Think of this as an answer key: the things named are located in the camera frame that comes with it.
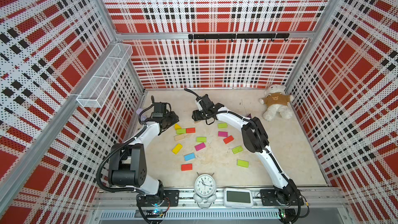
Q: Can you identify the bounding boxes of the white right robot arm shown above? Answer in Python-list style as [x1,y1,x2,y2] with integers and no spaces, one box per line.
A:
[184,88,301,206]

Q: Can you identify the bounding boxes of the purple sand hourglass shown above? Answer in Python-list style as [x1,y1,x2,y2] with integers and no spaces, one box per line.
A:
[136,108,146,122]

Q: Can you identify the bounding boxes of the yellow rectangular block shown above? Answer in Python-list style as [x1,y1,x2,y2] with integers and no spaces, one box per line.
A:
[172,143,182,155]

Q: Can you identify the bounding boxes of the blue rectangular block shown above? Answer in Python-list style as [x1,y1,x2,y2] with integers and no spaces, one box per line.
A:
[184,153,195,161]

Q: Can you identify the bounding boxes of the light green block top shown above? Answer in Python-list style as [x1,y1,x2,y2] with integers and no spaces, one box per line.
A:
[218,123,228,129]

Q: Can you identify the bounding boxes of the magenta rectangular block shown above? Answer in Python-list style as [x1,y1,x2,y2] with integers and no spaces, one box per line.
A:
[194,143,206,151]

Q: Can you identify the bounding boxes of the white teddy bear brown shirt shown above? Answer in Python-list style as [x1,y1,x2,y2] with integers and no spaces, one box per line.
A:
[259,85,294,121]

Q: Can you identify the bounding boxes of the light green block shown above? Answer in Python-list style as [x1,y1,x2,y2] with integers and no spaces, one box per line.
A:
[176,129,186,135]
[232,146,243,154]
[196,137,207,143]
[237,159,249,168]
[218,123,228,129]

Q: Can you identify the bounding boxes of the white wire mesh basket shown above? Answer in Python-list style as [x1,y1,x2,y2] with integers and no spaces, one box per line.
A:
[77,44,132,108]

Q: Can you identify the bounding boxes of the red block front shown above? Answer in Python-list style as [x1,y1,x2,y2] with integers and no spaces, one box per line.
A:
[181,164,193,171]

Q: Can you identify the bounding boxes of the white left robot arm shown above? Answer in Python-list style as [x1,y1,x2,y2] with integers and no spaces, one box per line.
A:
[96,97,179,206]

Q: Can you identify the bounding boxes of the white digital clock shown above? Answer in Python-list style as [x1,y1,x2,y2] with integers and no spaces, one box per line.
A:
[223,188,254,208]

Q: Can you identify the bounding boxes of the black wall hook rail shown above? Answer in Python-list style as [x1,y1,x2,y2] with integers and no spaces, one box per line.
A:
[188,33,290,41]

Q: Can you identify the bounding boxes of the white twin-bell alarm clock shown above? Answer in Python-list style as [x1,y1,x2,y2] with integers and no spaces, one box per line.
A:
[193,174,217,209]

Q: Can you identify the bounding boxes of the red block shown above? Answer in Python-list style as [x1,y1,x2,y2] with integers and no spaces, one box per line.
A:
[223,135,234,144]
[181,164,193,171]
[186,128,196,134]

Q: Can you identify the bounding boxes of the magenta block under arm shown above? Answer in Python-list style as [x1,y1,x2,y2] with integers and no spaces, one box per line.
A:
[218,131,228,138]

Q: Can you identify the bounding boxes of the natural wood rectangular block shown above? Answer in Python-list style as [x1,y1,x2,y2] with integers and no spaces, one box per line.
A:
[174,134,186,141]

